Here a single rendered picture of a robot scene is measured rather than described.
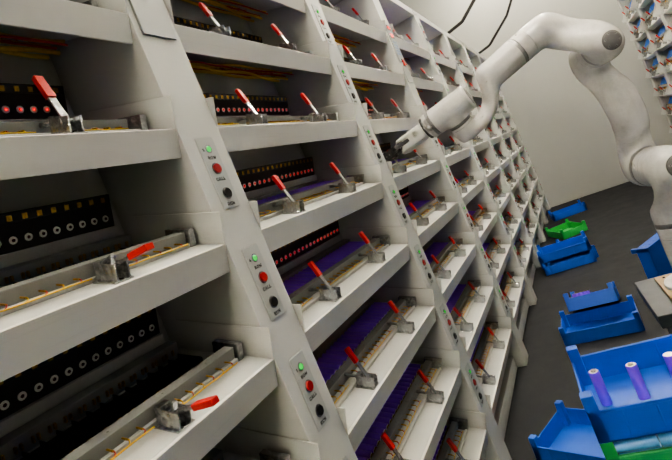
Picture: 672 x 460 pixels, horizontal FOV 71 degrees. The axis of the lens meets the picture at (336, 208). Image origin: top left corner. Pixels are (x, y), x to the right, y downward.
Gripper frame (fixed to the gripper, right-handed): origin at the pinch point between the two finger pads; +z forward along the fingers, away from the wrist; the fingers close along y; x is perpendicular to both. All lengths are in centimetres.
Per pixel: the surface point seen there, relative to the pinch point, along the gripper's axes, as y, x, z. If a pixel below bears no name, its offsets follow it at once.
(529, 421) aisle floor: 4, -100, 14
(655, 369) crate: -53, -69, -37
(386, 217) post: -25.3, -17.0, 2.9
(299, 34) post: -25.3, 40.9, -6.6
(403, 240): -25.7, -25.1, 2.4
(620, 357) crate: -52, -65, -33
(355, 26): 11.2, 45.7, -12.8
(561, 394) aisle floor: 18, -102, 4
